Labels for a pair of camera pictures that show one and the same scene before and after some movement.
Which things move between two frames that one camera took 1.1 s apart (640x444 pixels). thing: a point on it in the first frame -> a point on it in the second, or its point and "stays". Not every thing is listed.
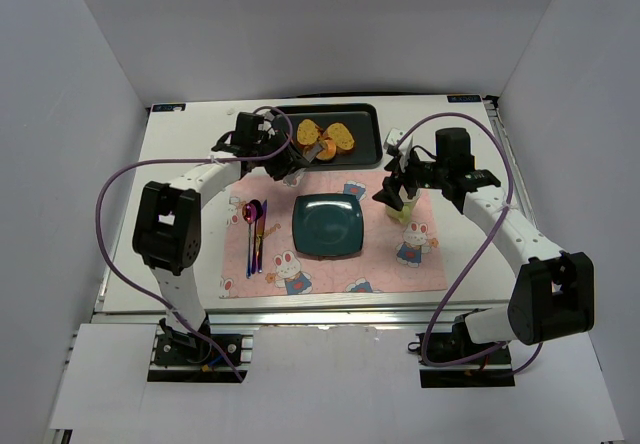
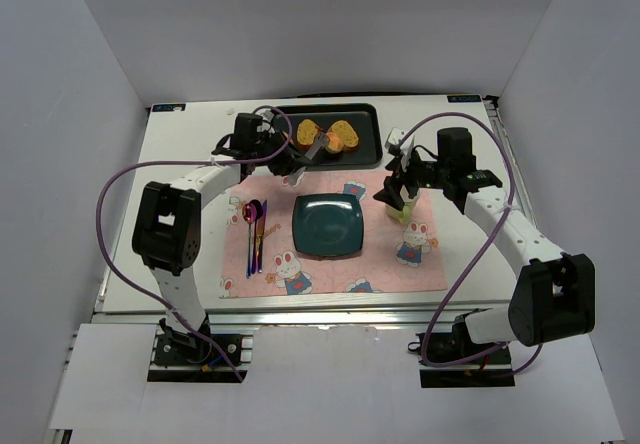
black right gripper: x=400 y=183 stays
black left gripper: x=288 y=162 stays
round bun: x=328 y=152 -> x=334 y=143
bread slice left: x=308 y=132 stays
